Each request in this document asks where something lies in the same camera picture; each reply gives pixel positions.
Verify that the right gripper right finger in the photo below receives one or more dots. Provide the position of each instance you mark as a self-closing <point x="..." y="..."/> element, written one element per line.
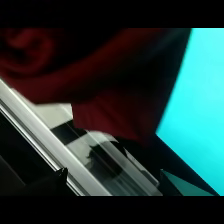
<point x="181" y="188"/>

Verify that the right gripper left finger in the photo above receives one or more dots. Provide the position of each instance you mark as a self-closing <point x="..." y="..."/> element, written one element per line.
<point x="50" y="185"/>

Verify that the dark red T-shirt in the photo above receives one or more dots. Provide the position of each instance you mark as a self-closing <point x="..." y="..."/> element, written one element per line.
<point x="110" y="76"/>

